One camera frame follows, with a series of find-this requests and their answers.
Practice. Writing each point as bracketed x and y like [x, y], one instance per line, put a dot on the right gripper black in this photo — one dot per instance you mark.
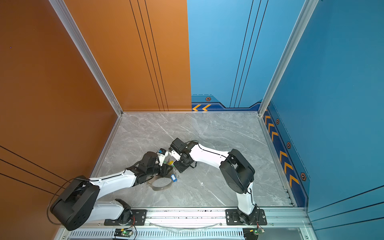
[179, 168]

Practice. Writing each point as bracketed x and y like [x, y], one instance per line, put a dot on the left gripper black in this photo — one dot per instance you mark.
[165, 170]

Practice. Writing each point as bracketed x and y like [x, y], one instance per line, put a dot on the blue key tag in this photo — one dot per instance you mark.
[173, 177]

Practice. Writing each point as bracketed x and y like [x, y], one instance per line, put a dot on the large metal band keyring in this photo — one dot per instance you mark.
[159, 183]

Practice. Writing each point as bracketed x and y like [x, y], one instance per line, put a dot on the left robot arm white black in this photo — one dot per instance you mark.
[80, 202]

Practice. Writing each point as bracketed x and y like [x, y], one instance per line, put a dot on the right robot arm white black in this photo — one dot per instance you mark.
[236, 170]

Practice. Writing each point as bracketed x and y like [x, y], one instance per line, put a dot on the left green circuit board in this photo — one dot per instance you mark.
[123, 234]

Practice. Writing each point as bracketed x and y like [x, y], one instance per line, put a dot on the green circuit board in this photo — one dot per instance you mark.
[252, 233]
[123, 234]

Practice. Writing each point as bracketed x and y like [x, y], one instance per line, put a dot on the right green circuit board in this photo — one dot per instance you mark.
[252, 233]

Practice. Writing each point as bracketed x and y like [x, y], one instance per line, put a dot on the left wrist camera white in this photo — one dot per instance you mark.
[162, 155]

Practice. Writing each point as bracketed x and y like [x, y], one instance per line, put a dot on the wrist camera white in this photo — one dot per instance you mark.
[162, 155]
[179, 147]

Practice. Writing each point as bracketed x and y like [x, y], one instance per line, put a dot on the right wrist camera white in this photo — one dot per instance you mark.
[179, 147]

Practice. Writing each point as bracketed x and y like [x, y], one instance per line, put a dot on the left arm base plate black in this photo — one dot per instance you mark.
[129, 218]

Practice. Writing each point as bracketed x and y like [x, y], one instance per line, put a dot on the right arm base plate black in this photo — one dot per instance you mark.
[235, 217]

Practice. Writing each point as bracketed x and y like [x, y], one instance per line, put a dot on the aluminium front rail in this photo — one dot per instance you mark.
[199, 217]

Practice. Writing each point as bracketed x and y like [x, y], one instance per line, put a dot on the left aluminium corner post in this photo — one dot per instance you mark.
[75, 34]

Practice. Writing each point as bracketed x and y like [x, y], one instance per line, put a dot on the aluminium corner post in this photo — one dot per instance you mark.
[75, 34]
[292, 43]

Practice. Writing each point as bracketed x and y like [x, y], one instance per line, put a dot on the right aluminium corner post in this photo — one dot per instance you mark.
[292, 43]

